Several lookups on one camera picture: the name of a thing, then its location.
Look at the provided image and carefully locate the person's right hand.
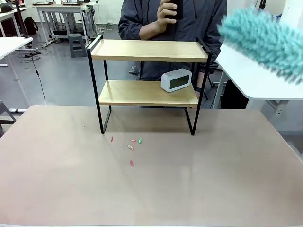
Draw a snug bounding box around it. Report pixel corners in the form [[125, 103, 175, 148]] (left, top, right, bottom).
[[154, 0, 178, 34]]

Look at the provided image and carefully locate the white digital alarm clock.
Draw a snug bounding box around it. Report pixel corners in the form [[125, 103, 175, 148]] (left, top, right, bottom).
[[160, 68, 193, 93]]

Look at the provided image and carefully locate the teal chenille duster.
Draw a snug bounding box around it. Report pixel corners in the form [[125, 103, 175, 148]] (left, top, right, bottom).
[[217, 5, 303, 85]]

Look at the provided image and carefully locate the person's right forearm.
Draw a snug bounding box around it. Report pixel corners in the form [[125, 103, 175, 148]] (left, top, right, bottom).
[[117, 20, 160, 41]]

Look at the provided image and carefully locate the person's left forearm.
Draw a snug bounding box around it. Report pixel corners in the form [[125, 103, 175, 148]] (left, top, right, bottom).
[[197, 70, 205, 88]]

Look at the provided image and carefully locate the two-tier wood and black shelf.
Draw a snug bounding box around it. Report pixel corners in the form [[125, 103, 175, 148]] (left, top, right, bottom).
[[86, 34, 212, 137]]

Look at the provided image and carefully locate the person in grey jacket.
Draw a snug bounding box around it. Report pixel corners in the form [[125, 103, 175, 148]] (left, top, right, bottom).
[[117, 0, 228, 95]]

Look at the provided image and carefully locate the grey plastic step stool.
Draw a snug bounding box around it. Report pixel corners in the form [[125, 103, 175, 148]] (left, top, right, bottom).
[[68, 33, 88, 58]]

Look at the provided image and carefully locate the large white table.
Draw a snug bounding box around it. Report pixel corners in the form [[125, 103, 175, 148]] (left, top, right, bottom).
[[212, 40, 303, 110]]

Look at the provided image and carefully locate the white desk with grey legs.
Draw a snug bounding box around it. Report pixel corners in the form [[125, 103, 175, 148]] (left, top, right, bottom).
[[32, 0, 98, 46]]

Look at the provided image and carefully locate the black bag under table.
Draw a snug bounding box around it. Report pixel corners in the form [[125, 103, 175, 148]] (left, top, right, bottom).
[[220, 79, 250, 110]]

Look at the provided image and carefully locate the black backpack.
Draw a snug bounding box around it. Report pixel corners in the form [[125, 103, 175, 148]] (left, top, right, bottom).
[[23, 16, 39, 35]]

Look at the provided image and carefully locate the small white table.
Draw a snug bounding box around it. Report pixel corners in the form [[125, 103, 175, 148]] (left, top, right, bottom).
[[0, 36, 34, 82]]

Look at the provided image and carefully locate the white desk with dark items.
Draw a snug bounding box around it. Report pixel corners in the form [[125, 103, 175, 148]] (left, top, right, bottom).
[[0, 3, 27, 38]]

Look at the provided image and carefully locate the grey chair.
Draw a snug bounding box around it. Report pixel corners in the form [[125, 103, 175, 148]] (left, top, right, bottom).
[[0, 100, 18, 139]]

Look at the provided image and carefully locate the black floor cable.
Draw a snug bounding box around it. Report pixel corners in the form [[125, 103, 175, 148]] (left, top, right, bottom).
[[20, 41, 52, 106]]

